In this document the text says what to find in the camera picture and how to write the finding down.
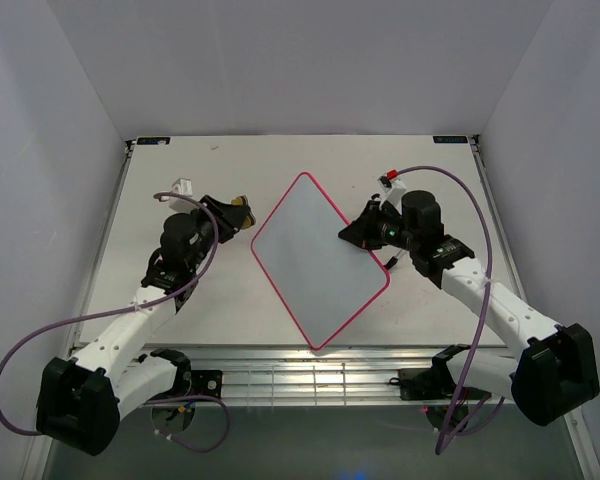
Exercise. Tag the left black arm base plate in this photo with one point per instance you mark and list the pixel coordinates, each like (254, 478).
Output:
(197, 382)

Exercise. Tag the right blue table label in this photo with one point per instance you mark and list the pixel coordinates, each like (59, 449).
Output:
(450, 139)

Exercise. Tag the pink framed whiteboard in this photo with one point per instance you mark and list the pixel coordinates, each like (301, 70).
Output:
(323, 282)

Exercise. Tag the aluminium table edge rail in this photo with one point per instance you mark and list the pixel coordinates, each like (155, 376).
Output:
(294, 377)

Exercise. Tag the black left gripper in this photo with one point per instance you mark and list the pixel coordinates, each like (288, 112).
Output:
(228, 217)

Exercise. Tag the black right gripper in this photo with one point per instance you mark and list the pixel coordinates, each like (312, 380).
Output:
(362, 232)

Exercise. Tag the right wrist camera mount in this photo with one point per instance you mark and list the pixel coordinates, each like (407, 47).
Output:
(393, 188)

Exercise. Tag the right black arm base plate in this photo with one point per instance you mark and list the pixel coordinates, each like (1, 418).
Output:
(422, 384)

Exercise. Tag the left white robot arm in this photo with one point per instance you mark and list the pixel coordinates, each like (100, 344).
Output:
(83, 399)

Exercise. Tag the left blue table label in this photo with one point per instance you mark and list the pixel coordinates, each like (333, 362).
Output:
(153, 141)

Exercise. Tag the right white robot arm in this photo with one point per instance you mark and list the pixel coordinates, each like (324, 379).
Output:
(551, 369)

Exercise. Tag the blue table label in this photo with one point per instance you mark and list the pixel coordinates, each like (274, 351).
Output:
(450, 139)
(153, 141)

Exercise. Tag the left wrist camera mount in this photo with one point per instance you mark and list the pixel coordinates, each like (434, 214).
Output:
(183, 187)

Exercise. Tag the yellow whiteboard eraser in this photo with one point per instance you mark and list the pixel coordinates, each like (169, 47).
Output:
(242, 215)

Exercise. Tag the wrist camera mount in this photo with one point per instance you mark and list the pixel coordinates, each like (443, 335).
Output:
(393, 188)
(183, 187)

